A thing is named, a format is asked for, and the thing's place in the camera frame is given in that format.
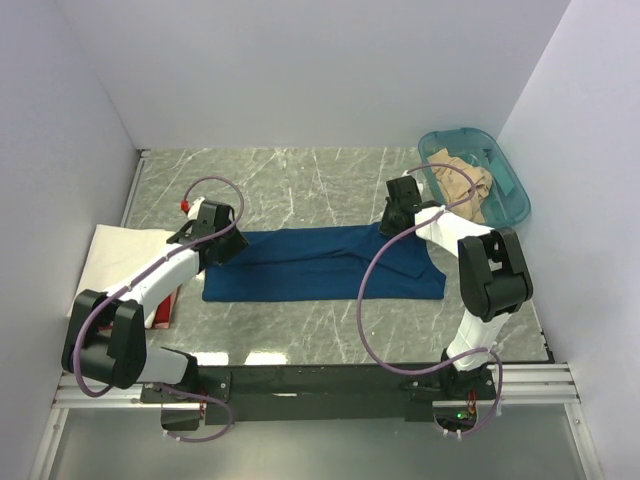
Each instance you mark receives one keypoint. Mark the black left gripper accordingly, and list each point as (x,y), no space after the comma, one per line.
(238,243)

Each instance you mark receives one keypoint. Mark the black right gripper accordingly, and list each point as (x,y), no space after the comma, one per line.
(384,228)

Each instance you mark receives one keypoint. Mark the blue t-shirt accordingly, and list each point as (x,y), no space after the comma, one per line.
(328,263)

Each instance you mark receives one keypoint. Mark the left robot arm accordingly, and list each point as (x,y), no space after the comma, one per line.
(105,344)

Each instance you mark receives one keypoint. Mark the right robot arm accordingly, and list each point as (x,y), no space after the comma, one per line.
(494,279)

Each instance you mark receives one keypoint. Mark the beige garment in bin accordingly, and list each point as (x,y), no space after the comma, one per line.
(454,186)

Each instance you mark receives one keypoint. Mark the teal plastic bin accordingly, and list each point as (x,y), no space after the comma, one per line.
(508,203)

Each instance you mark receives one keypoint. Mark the white folded t-shirt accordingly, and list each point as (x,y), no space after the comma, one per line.
(116,253)

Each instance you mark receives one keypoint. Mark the red folded t-shirt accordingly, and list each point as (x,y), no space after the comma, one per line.
(159,318)

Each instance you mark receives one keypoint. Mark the black base beam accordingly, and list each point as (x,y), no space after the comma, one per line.
(321,392)

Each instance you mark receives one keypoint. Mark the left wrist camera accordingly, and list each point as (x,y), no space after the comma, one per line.
(191,208)

